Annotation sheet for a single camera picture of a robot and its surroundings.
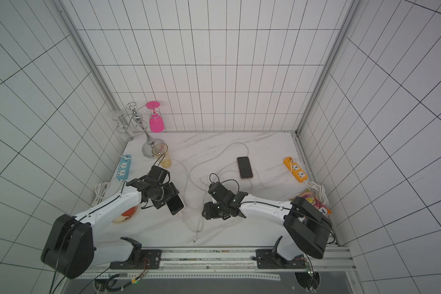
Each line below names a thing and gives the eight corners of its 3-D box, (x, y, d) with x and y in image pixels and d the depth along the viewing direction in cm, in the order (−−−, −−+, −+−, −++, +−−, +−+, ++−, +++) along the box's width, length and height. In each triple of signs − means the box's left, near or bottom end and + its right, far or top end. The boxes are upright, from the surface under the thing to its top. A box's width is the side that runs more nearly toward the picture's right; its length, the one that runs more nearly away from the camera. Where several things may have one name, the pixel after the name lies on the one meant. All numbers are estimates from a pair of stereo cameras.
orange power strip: (300, 183, 97) (301, 181, 95) (281, 161, 107) (282, 158, 105) (307, 179, 99) (309, 177, 97) (288, 158, 108) (289, 155, 106)
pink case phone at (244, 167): (240, 179, 100) (240, 177, 98) (237, 159, 109) (237, 157, 107) (253, 178, 100) (253, 176, 98) (248, 158, 109) (248, 156, 107)
